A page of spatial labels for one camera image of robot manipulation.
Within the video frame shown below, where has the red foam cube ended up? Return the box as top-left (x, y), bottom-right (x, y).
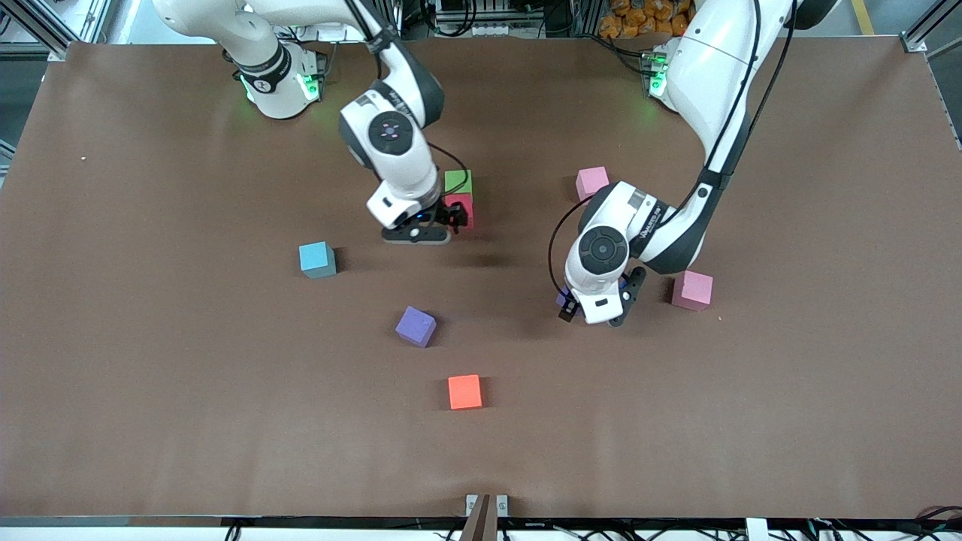
top-left (443, 193), bottom-right (475, 229)

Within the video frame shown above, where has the blue foam cube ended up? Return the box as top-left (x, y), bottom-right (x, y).
top-left (298, 241), bottom-right (337, 280)

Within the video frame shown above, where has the pink foam cube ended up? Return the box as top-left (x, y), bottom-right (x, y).
top-left (671, 270), bottom-right (714, 312)
top-left (576, 166), bottom-right (612, 202)

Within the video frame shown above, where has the orange foam cube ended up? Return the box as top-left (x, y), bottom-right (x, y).
top-left (448, 374), bottom-right (483, 411)

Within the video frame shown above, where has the brown table mat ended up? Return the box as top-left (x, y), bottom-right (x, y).
top-left (0, 36), bottom-right (962, 521)

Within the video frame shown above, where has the bag of orange fruit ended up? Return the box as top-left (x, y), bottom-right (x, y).
top-left (599, 0), bottom-right (688, 40)

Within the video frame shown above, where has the grey metal mounting bracket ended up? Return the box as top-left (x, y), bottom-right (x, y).
top-left (466, 494), bottom-right (509, 519)

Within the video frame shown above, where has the brown camera mount bar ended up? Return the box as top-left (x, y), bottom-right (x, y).
top-left (460, 494), bottom-right (501, 541)

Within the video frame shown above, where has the aluminium frame profile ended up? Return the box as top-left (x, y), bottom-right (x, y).
top-left (898, 0), bottom-right (962, 53)
top-left (34, 0), bottom-right (113, 59)

